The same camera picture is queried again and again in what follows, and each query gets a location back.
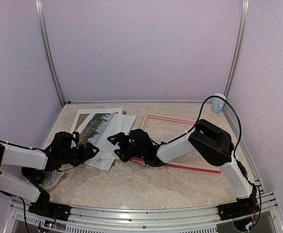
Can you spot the pink wooden picture frame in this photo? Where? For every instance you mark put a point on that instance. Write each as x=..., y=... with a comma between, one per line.
x=164, y=128

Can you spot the right aluminium corner post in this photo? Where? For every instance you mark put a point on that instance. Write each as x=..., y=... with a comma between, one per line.
x=238, y=46

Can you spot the brown backing board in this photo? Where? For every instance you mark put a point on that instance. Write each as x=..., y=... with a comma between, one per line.
x=82, y=114

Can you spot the white paper sheets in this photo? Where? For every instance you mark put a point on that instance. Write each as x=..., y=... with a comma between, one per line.
x=106, y=156

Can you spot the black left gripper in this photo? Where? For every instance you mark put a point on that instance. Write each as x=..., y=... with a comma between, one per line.
x=83, y=155

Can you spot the left aluminium corner post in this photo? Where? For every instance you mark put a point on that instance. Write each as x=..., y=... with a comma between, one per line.
x=47, y=48

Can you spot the front aluminium rail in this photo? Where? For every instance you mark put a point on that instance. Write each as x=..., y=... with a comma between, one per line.
x=203, y=219

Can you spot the black cup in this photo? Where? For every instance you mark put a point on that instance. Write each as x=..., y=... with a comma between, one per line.
x=34, y=176

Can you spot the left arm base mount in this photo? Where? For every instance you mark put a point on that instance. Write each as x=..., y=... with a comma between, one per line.
x=43, y=207

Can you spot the forest landscape photo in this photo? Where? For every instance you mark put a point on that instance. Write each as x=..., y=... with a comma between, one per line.
x=97, y=129

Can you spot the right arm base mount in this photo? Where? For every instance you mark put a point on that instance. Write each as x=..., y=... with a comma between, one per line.
x=240, y=207

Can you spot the white photo mat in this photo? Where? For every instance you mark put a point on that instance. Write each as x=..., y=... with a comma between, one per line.
x=94, y=122

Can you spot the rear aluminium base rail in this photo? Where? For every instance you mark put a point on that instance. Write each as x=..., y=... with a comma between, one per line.
x=131, y=101

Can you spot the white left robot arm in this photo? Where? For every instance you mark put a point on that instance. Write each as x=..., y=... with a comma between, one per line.
x=21, y=156

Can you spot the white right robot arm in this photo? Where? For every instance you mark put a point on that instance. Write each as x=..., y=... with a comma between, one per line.
x=211, y=142

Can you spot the aluminium corner post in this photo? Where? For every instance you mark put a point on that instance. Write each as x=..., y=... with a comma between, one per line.
x=47, y=48
x=238, y=46

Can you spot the light blue mug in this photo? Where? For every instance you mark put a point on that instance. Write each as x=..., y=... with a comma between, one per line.
x=218, y=104

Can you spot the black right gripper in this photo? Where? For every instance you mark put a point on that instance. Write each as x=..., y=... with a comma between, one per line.
x=118, y=137

